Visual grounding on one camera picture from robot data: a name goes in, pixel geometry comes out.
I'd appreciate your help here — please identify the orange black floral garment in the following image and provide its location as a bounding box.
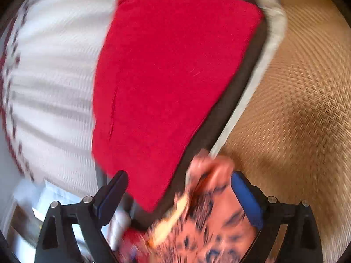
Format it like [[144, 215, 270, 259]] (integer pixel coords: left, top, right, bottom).
[[117, 148, 278, 263]]

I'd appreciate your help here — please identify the silver floor air conditioner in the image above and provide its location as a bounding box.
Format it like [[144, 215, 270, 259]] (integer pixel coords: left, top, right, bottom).
[[1, 181, 94, 262]]

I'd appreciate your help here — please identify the woven bamboo sofa mat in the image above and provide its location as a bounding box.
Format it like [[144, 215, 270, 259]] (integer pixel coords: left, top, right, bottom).
[[221, 0, 350, 262]]

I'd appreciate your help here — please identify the dark brown leather sofa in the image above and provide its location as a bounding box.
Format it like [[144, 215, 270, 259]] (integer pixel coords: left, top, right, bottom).
[[94, 0, 270, 231]]

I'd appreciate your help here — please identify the red knit blanket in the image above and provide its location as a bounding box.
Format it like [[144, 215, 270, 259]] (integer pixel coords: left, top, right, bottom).
[[91, 0, 265, 213]]

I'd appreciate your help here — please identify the beige dotted curtain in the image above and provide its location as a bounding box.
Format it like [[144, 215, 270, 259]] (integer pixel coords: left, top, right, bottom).
[[1, 0, 116, 196]]

